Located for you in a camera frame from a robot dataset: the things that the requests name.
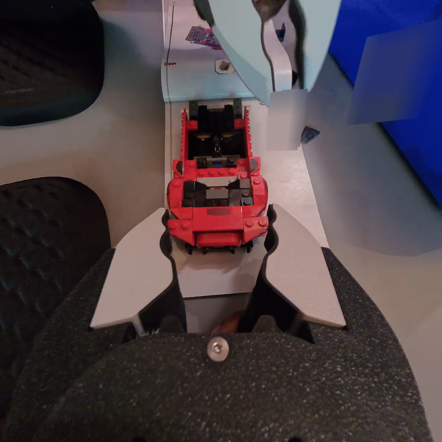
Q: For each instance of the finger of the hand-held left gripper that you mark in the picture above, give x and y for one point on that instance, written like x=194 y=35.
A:
x=319 y=34
x=235 y=34

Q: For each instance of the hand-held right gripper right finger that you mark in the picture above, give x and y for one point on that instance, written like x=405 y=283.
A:
x=304 y=283

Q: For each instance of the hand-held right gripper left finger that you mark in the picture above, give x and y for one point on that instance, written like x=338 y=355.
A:
x=135 y=283

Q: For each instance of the lego instruction booklet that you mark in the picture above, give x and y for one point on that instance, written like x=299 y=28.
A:
x=290 y=193

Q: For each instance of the red and black lego car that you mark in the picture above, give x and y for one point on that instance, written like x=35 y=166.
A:
x=207 y=214

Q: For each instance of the blue plastic bin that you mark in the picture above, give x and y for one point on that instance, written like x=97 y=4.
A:
x=421 y=124

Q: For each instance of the small dark wedge lego piece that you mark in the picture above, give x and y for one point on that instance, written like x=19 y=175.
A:
x=310 y=135

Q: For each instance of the black quilted chair seat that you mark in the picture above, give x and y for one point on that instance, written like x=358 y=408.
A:
x=41 y=276
x=41 y=62

